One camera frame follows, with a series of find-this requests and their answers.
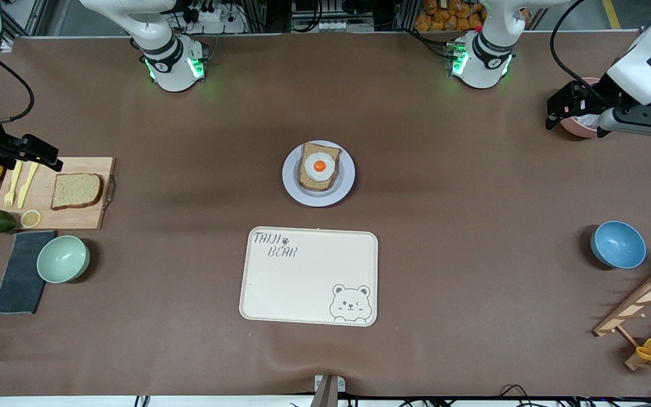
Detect dark grey cloth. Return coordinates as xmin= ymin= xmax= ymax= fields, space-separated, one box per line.
xmin=0 ymin=230 xmax=56 ymax=315

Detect fried egg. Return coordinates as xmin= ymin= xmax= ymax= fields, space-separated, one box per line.
xmin=303 ymin=151 xmax=336 ymax=182

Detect pale lilac round plate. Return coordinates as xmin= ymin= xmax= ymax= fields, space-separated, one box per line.
xmin=282 ymin=140 xmax=355 ymax=207

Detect pile of bread rolls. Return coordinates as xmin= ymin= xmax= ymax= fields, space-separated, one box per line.
xmin=414 ymin=0 xmax=532 ymax=32

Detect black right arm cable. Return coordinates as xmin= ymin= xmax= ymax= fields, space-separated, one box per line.
xmin=0 ymin=54 xmax=35 ymax=126

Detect wooden cup rack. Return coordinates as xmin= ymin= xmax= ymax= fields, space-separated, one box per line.
xmin=593 ymin=261 xmax=651 ymax=371

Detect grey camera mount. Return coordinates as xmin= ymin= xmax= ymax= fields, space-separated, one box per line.
xmin=310 ymin=374 xmax=346 ymax=407

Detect yellow plastic knife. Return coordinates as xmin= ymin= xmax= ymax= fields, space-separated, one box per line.
xmin=18 ymin=161 xmax=40 ymax=209

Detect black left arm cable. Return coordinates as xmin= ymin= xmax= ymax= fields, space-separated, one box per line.
xmin=550 ymin=0 xmax=609 ymax=105

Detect blue bowl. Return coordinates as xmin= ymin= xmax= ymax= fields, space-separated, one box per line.
xmin=590 ymin=220 xmax=647 ymax=270

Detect white power strip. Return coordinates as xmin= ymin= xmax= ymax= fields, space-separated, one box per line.
xmin=181 ymin=5 xmax=247 ymax=34

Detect mint green bowl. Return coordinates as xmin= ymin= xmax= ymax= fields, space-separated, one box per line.
xmin=37 ymin=235 xmax=90 ymax=284

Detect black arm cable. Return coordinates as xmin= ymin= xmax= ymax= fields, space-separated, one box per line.
xmin=0 ymin=54 xmax=35 ymax=126
xmin=550 ymin=0 xmax=609 ymax=105

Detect cream bear print tray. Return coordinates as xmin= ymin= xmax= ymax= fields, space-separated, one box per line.
xmin=239 ymin=227 xmax=379 ymax=327

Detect plain brown bread slice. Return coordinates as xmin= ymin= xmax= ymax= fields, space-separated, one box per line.
xmin=51 ymin=173 xmax=103 ymax=211

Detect wooden cutting board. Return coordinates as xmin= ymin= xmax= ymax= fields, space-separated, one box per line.
xmin=0 ymin=157 xmax=117 ymax=231

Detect pink bowl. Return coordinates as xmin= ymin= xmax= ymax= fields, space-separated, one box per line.
xmin=560 ymin=77 xmax=606 ymax=138

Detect yellow plastic fork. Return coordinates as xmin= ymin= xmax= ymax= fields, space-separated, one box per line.
xmin=4 ymin=161 xmax=23 ymax=209

